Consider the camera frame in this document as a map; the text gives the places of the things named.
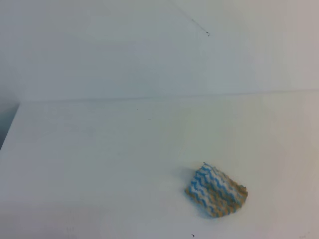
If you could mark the blue white wavy rag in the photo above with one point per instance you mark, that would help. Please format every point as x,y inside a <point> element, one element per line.
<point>216,192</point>

